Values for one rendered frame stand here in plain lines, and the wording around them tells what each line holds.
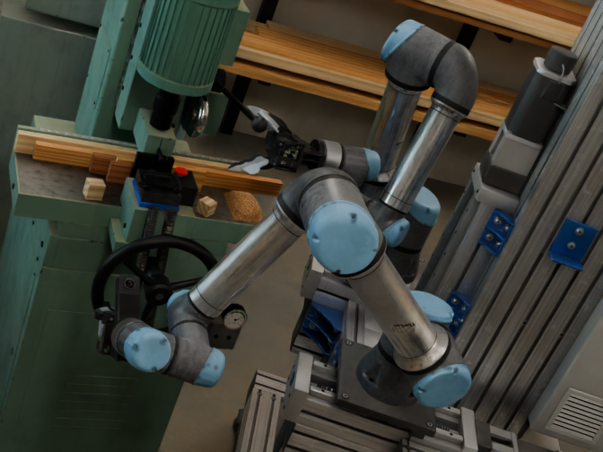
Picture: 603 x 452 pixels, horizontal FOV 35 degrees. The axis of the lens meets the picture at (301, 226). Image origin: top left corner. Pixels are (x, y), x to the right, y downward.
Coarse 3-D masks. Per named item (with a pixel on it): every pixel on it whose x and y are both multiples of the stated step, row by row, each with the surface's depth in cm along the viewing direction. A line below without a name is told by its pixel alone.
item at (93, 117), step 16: (112, 0) 241; (128, 0) 227; (112, 16) 239; (128, 16) 229; (112, 32) 236; (128, 32) 232; (96, 48) 250; (112, 48) 234; (96, 64) 248; (112, 64) 235; (96, 80) 245; (112, 80) 238; (96, 96) 243; (112, 96) 240; (80, 112) 260; (96, 112) 242; (112, 112) 243; (80, 128) 257; (96, 128) 244; (112, 128) 245; (176, 128) 250
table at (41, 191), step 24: (24, 168) 218; (48, 168) 222; (72, 168) 225; (24, 192) 210; (48, 192) 213; (72, 192) 216; (120, 192) 224; (216, 192) 239; (24, 216) 213; (48, 216) 214; (72, 216) 216; (96, 216) 218; (216, 216) 230; (264, 216) 237; (120, 240) 213; (216, 240) 231
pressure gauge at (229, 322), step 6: (228, 306) 239; (234, 306) 239; (240, 306) 240; (222, 312) 239; (228, 312) 237; (234, 312) 238; (240, 312) 238; (222, 318) 239; (228, 318) 238; (234, 318) 239; (240, 318) 240; (246, 318) 240; (228, 324) 239; (234, 324) 240; (240, 324) 241
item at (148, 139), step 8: (144, 112) 232; (152, 112) 233; (136, 120) 234; (144, 120) 228; (136, 128) 233; (144, 128) 226; (152, 128) 226; (136, 136) 232; (144, 136) 225; (152, 136) 223; (160, 136) 224; (168, 136) 225; (136, 144) 231; (144, 144) 224; (152, 144) 225; (160, 144) 225; (168, 144) 226; (152, 152) 226; (168, 152) 227
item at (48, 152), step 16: (48, 144) 222; (48, 160) 224; (64, 160) 225; (80, 160) 226; (208, 176) 239; (224, 176) 240; (240, 176) 242; (256, 176) 245; (256, 192) 246; (272, 192) 247
